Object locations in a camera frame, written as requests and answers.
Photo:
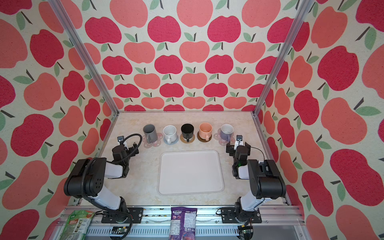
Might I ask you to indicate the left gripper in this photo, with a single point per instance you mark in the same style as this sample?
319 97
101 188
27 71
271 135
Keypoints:
131 150

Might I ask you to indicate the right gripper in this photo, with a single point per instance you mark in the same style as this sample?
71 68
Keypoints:
231 149

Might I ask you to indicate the grey mug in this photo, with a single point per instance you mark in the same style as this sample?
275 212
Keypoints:
150 133

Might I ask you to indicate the white lilac handled mug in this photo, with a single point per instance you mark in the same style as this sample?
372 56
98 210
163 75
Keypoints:
226 133

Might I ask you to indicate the pink flower silicone coaster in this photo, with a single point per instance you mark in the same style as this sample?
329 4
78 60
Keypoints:
157 143

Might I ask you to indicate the round brown wooden coaster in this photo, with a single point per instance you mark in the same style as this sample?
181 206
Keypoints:
202 139

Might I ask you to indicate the peach orange mug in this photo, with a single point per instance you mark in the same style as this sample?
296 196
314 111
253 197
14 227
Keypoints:
205 130

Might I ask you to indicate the round grey felt coaster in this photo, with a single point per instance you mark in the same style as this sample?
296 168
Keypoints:
172 141

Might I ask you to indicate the black mug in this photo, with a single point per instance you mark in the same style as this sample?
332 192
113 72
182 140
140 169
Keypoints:
187 132

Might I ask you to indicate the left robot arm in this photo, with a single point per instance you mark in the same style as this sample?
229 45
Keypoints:
86 180

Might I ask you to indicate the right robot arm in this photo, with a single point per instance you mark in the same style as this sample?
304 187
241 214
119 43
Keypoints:
266 182

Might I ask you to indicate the translucent white tray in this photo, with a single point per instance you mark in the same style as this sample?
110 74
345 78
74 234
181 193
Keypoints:
190 172

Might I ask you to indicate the purple snack bag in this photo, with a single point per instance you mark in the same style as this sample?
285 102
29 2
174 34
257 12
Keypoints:
183 223

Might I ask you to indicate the green snack bag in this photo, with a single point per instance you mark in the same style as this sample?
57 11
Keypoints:
77 225

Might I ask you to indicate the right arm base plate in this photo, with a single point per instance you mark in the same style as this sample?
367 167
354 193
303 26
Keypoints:
229 216

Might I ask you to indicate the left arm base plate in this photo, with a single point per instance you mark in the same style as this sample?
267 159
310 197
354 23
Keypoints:
111 218

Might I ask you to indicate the aluminium front rail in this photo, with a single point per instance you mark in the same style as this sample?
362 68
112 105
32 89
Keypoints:
278 221

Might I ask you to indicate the aluminium corner frame post left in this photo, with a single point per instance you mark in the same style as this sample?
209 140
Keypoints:
67 24

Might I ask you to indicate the aluminium corner frame post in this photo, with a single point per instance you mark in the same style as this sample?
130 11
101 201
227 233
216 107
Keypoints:
286 47
67 24

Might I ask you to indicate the aluminium corner frame post right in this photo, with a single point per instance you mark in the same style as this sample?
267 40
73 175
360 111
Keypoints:
286 47

